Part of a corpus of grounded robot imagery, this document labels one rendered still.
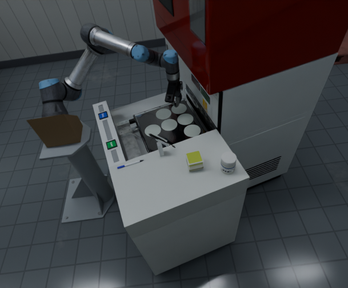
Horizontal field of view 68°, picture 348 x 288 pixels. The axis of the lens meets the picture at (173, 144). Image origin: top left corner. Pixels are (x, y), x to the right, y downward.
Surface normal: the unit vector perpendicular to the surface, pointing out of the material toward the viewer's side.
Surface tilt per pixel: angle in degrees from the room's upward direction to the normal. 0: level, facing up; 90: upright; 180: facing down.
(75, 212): 0
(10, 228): 0
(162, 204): 0
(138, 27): 90
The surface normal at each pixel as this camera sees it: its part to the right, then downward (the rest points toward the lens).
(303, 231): -0.10, -0.63
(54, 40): 0.09, 0.76
